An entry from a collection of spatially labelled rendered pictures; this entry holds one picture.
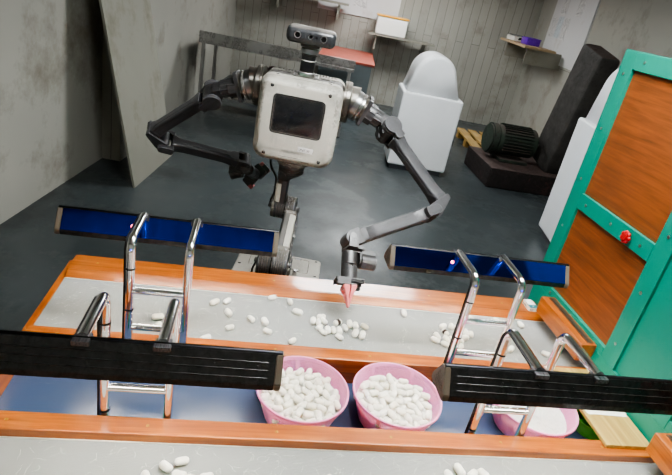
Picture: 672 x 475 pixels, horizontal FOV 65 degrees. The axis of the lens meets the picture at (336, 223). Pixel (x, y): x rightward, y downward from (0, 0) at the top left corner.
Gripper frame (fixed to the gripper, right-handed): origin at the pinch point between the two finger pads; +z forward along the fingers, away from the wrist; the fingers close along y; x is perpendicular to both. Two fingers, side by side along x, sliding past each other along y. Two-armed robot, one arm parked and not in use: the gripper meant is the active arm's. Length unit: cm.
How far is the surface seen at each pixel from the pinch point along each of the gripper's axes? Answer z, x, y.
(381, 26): -596, 433, 142
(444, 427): 39, -15, 27
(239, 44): -415, 336, -68
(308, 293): -7.0, 13.7, -12.0
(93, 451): 50, -32, -66
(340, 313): 0.5, 9.5, -0.4
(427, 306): -6.9, 13.6, 34.8
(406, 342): 11.0, 0.4, 21.4
